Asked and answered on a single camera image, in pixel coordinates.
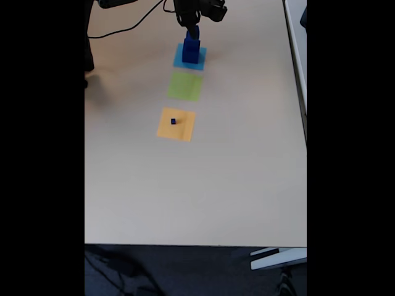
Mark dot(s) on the small blue cube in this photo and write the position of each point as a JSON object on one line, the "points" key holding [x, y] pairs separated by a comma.
{"points": [[198, 28]]}

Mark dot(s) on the medium blue cube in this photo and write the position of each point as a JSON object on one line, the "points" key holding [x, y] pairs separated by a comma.
{"points": [[196, 43]]}

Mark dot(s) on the blue paper square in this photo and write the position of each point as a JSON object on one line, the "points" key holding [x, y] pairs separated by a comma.
{"points": [[177, 61]]}

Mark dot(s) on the green paper square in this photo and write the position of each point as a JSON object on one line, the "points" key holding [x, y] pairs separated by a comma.
{"points": [[185, 87]]}

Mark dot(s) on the orange paper square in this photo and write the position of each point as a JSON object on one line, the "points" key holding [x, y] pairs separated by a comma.
{"points": [[182, 131]]}

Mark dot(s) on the large blue cube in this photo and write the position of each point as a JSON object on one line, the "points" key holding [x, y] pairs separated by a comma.
{"points": [[189, 57]]}

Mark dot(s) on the dark blue chair back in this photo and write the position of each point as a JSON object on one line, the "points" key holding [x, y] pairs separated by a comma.
{"points": [[304, 17]]}

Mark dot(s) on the white table foot bar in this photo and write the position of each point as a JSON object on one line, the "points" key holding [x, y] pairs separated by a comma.
{"points": [[277, 259]]}

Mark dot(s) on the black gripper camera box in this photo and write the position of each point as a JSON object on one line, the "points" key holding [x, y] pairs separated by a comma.
{"points": [[216, 10]]}

